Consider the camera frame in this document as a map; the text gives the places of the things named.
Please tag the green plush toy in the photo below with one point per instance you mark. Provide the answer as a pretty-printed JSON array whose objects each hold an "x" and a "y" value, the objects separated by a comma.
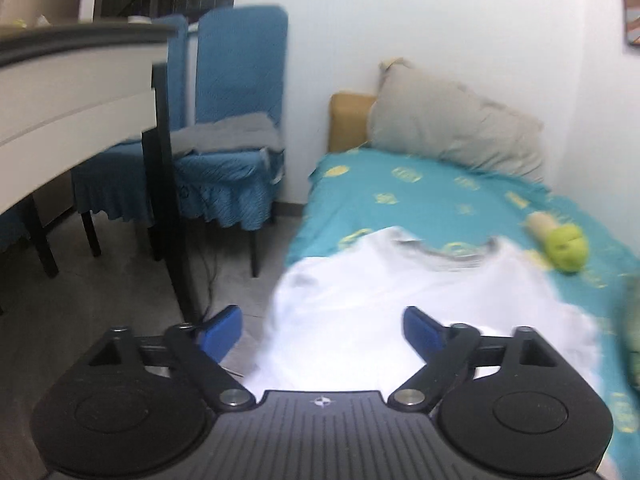
[{"x": 565, "y": 244}]

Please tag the grey folded cloth on chair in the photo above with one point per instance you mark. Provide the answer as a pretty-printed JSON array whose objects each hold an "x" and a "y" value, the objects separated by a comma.
[{"x": 253, "y": 131}]

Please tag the far blue covered chair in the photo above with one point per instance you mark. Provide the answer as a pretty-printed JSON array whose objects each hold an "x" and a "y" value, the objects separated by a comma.
[{"x": 113, "y": 181}]

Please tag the near blue covered chair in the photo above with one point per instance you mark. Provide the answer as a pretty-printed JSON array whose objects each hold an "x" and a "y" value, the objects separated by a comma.
[{"x": 230, "y": 162}]

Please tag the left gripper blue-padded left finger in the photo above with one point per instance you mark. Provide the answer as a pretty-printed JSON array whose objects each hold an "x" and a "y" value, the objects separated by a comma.
[{"x": 193, "y": 351}]

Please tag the yellow-brown headboard cushion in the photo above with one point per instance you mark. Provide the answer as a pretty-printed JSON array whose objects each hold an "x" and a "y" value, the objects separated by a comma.
[{"x": 348, "y": 118}]

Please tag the white t-shirt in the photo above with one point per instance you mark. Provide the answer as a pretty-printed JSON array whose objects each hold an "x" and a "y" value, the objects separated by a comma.
[{"x": 334, "y": 330}]

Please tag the white desk with black legs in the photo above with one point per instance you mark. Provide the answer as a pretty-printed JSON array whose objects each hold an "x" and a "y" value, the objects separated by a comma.
[{"x": 70, "y": 92}]

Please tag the teal patterned bed sheet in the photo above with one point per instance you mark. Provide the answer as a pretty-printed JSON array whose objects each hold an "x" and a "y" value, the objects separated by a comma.
[{"x": 454, "y": 210}]

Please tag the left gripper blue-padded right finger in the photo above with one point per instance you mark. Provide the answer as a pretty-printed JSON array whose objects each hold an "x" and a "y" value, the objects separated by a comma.
[{"x": 452, "y": 354}]

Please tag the grey pillow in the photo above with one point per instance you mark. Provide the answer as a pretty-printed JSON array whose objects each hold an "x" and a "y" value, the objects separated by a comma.
[{"x": 417, "y": 113}]

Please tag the green fleece blanket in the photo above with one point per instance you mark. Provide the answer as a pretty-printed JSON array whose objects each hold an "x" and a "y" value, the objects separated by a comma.
[{"x": 630, "y": 331}]

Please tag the wall picture with leaf print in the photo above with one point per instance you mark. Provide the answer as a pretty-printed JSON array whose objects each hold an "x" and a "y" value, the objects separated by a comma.
[{"x": 632, "y": 21}]

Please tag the blue covered chair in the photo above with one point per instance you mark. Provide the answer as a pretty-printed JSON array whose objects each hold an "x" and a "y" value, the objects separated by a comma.
[
  {"x": 113, "y": 181},
  {"x": 230, "y": 162}
]

